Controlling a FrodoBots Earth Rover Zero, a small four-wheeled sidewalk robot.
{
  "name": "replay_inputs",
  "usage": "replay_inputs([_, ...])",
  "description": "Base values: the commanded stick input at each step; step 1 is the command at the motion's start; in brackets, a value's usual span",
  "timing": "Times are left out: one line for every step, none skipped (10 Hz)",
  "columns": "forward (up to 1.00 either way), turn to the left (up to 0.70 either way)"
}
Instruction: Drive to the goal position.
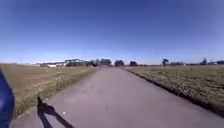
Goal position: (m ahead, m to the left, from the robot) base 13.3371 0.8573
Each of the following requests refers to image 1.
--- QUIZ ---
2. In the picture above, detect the row of trees and buildings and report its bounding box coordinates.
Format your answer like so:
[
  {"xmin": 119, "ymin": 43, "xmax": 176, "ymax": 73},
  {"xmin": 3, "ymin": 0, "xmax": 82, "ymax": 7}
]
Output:
[{"xmin": 64, "ymin": 57, "xmax": 224, "ymax": 68}]

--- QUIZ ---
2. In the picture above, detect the grey asphalt path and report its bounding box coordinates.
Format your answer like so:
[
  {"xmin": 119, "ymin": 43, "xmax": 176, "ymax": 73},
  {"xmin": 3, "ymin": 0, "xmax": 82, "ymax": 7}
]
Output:
[{"xmin": 9, "ymin": 66, "xmax": 224, "ymax": 128}]

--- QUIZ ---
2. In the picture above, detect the low white building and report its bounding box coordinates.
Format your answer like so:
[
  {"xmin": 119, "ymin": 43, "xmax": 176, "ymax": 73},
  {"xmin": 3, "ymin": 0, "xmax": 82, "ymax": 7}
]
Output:
[{"xmin": 39, "ymin": 61, "xmax": 66, "ymax": 69}]

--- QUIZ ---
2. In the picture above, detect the dry grass field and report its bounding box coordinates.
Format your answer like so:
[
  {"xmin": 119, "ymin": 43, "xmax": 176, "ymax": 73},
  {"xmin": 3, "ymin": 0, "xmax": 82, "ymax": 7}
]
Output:
[
  {"xmin": 0, "ymin": 63, "xmax": 101, "ymax": 118},
  {"xmin": 120, "ymin": 64, "xmax": 224, "ymax": 118}
]

